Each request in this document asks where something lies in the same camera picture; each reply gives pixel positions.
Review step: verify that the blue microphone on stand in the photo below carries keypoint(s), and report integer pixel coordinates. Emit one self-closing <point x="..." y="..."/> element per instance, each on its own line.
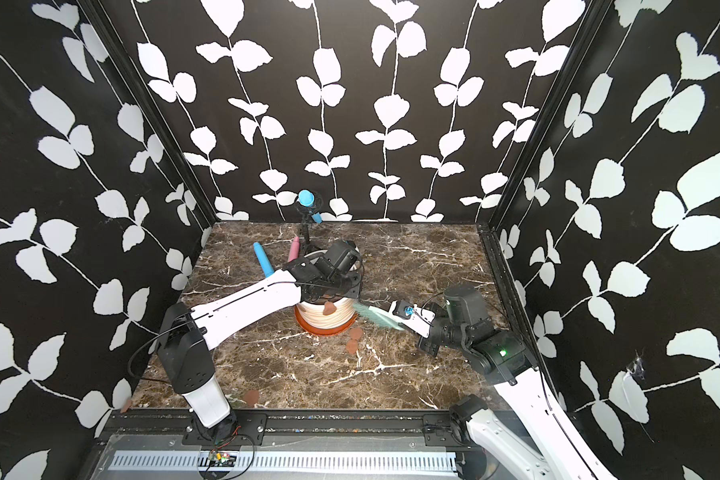
<point x="309" y="205"/>

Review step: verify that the black tripod microphone stand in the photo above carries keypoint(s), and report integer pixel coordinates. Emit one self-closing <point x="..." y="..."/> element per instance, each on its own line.
<point x="306" y="228"/>

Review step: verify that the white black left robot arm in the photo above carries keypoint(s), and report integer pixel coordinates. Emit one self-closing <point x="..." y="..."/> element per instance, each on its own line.
<point x="189" y="335"/>

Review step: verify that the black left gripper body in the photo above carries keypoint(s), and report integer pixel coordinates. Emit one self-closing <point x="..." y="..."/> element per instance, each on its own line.
<point x="350" y="286"/>

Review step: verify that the brown mud piece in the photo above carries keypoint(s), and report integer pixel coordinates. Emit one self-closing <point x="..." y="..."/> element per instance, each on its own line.
<point x="356" y="333"/>
<point x="251" y="398"/>
<point x="352" y="347"/>

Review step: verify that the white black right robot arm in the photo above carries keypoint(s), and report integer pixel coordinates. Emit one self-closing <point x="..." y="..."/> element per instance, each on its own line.
<point x="536" y="440"/>

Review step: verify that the pink toy microphone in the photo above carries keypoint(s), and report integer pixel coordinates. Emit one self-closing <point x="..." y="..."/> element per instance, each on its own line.
<point x="294" y="250"/>

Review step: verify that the small circuit board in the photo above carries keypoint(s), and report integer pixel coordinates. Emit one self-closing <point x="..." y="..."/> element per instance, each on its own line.
<point x="219" y="460"/>

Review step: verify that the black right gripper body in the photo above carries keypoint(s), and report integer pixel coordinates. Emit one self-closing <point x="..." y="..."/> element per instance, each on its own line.
<point x="443" y="335"/>

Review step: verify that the white perforated strip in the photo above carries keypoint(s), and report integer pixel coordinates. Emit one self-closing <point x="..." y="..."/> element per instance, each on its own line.
<point x="392" y="463"/>

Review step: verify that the cream ceramic pot with soil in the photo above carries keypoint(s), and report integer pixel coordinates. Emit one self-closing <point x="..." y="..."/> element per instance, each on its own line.
<point x="327" y="316"/>

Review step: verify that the blue toy microphone lying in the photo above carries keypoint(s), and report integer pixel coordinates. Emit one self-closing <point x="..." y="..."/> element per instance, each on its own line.
<point x="263" y="259"/>

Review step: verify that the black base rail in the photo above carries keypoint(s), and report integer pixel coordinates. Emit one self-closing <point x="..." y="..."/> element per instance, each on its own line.
<point x="435" y="427"/>

